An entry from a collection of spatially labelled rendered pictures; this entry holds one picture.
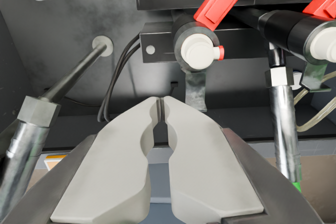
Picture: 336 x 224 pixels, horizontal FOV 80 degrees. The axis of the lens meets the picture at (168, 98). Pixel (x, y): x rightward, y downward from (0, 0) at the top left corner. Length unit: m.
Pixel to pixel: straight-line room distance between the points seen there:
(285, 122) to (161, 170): 0.66
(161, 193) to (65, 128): 0.41
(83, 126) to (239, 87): 0.35
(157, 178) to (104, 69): 0.48
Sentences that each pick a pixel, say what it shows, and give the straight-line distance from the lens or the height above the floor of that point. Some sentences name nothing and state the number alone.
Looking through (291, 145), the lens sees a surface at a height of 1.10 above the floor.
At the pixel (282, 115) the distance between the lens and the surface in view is 0.19.
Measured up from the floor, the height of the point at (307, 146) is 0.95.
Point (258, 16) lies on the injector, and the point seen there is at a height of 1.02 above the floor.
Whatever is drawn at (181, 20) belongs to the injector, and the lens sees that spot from 0.16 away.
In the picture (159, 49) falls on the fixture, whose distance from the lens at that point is 0.25.
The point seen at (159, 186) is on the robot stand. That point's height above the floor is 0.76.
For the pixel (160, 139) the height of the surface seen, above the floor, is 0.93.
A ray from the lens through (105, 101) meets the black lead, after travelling 0.25.
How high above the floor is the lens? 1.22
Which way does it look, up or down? 61 degrees down
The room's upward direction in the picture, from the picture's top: 177 degrees clockwise
